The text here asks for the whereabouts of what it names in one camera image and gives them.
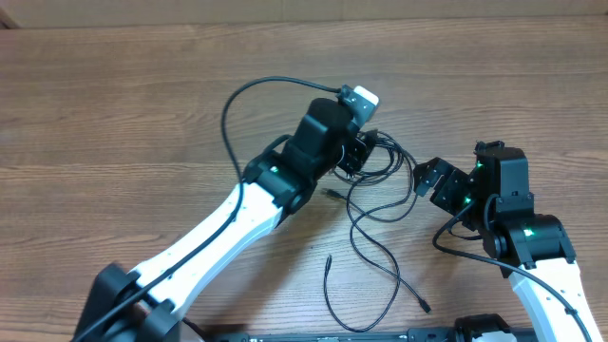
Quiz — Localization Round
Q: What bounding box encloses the black cable bundle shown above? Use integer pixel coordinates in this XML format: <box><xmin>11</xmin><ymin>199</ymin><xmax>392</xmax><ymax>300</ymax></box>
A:
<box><xmin>321</xmin><ymin>128</ymin><xmax>433</xmax><ymax>333</ymax></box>

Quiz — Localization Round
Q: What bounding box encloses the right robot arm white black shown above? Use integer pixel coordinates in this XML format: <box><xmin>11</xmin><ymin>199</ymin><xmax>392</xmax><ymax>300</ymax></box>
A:
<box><xmin>413</xmin><ymin>141</ymin><xmax>602</xmax><ymax>341</ymax></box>

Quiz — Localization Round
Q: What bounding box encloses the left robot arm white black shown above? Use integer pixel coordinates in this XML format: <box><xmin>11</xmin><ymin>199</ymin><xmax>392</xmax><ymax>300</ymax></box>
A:
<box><xmin>74</xmin><ymin>94</ymin><xmax>379</xmax><ymax>341</ymax></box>

